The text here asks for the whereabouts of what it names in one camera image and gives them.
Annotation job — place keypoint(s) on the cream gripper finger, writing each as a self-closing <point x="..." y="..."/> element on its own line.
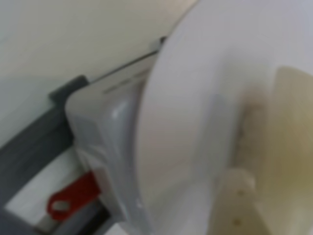
<point x="237" y="208"/>
<point x="293" y="147"/>

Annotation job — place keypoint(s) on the white round plate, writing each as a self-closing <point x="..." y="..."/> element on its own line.
<point x="195" y="73"/>

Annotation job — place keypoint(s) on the red train coupler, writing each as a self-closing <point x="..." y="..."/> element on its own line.
<point x="73" y="193"/>

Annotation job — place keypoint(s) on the grey circular toy train track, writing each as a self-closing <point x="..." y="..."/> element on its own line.
<point x="29" y="147"/>

